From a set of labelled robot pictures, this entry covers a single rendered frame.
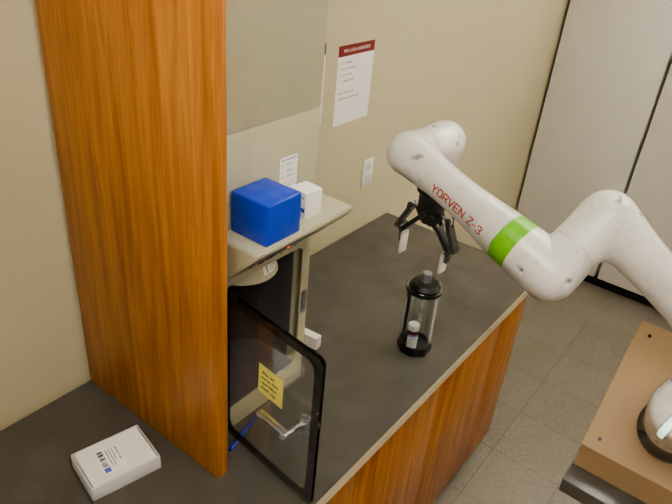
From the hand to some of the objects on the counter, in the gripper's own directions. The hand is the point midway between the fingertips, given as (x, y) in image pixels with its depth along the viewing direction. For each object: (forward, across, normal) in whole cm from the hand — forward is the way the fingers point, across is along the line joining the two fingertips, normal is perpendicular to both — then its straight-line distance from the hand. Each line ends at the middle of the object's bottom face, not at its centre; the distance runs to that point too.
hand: (421, 258), depth 176 cm
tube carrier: (+30, -2, -1) cm, 30 cm away
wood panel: (+31, +24, +73) cm, 82 cm away
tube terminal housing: (+31, +23, +50) cm, 63 cm away
